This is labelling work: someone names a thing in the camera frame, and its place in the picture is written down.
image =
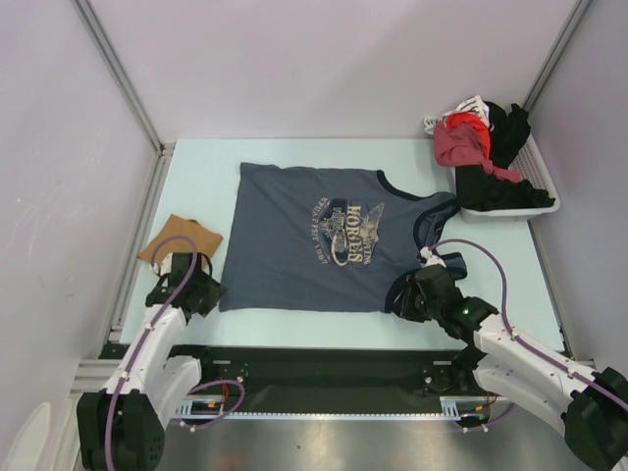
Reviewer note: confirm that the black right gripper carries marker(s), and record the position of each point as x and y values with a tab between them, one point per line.
401	307

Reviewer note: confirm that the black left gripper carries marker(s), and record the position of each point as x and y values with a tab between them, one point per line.
216	290

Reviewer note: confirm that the tan ribbed tank top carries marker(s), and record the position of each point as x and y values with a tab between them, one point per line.
180	235

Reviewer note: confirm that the blue printed garment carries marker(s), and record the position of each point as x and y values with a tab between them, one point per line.
326	240

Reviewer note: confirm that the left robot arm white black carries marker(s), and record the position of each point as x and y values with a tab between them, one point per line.
122	425

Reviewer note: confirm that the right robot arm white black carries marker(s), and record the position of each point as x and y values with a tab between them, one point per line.
587	407

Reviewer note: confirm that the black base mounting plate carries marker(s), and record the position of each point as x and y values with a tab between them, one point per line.
340	381

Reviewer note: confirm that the pink garment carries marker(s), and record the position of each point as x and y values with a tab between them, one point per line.
460	147

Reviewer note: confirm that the grey plastic laundry basket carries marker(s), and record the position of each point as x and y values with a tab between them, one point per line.
531	166

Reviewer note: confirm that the red garment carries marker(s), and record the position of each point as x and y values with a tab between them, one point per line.
500	173

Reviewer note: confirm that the white black printed garment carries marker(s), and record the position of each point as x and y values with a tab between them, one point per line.
474	105

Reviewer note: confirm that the front aluminium frame rail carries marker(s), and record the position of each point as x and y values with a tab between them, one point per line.
92	375

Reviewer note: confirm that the left side aluminium rail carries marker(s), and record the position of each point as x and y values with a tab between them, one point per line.
141	228

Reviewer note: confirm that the white slotted cable duct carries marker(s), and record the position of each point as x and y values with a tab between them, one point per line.
450	410

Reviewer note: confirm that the right aluminium frame post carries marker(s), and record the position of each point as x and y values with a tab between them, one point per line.
575	19

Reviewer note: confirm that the aluminium frame post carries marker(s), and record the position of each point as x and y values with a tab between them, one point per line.
575	19
116	68

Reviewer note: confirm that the left aluminium frame post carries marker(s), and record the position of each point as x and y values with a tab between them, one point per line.
116	68

